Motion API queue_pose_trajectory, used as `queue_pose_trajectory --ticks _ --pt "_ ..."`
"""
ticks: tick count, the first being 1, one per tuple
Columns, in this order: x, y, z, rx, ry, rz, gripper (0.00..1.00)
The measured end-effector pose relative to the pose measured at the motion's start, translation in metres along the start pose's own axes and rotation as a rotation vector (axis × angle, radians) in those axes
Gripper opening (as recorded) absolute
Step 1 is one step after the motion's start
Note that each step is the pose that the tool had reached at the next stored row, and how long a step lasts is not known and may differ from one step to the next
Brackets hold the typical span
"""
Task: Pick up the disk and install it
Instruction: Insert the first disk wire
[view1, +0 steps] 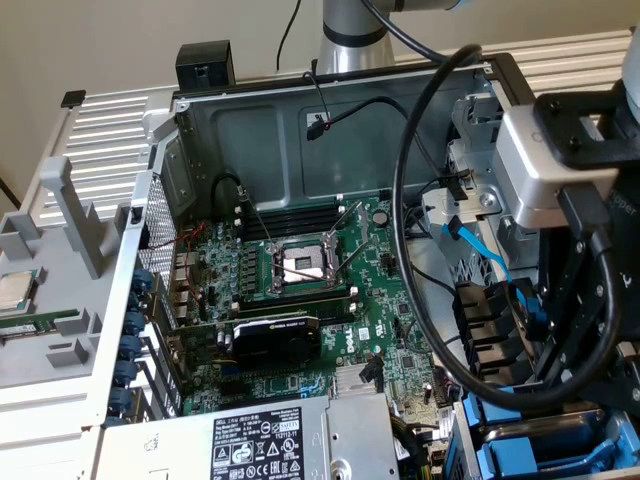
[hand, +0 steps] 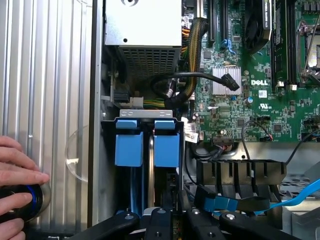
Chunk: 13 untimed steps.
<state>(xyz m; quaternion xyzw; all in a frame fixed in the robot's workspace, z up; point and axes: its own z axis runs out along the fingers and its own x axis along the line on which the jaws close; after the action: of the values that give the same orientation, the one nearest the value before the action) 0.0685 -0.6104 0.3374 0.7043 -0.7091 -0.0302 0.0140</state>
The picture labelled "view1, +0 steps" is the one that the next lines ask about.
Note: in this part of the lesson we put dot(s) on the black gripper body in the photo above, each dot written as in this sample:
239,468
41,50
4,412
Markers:
630,240

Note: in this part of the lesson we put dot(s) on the blue disk carrier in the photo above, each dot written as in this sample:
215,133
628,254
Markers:
507,457

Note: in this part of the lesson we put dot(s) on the metal disk bay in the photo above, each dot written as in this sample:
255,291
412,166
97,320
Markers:
462,445

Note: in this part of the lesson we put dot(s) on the green motherboard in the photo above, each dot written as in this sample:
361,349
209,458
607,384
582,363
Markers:
370,265

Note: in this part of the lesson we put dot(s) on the coin battery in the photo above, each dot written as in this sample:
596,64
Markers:
380,217

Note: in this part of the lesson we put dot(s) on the thin metal locking lever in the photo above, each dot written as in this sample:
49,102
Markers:
352,257
260,222

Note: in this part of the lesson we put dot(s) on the black RAM slot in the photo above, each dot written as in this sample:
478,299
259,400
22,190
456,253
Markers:
295,297
300,212
340,312
295,225

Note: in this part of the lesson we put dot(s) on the metal socket cover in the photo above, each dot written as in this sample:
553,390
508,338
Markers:
350,220

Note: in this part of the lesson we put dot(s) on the black power connector plug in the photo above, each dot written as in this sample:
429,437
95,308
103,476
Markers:
350,380

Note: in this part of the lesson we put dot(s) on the CPU socket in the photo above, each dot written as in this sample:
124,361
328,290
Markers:
300,265

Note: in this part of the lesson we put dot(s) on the black graphics card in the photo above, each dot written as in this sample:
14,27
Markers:
270,345

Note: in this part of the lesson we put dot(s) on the open PC case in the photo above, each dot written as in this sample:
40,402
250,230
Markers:
260,150

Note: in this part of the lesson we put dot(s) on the grey power supply unit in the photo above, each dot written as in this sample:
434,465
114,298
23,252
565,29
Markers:
175,445

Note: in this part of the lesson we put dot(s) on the blue expansion slot clip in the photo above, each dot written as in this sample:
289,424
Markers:
134,324
142,278
135,301
131,347
120,400
126,373

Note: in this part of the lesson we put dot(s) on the black box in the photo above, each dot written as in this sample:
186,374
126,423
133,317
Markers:
205,62

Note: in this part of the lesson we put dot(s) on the grey parts rack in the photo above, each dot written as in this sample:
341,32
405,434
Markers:
75,225

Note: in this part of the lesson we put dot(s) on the green RAM stick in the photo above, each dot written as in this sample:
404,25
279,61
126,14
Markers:
55,316

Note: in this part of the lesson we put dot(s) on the white rack base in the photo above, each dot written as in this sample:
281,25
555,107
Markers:
40,435

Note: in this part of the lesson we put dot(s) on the silver CPU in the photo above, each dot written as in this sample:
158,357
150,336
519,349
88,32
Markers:
15,292

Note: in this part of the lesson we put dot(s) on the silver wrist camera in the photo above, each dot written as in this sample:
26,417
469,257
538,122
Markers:
540,165

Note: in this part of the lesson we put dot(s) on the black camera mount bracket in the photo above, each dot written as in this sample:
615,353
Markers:
575,125

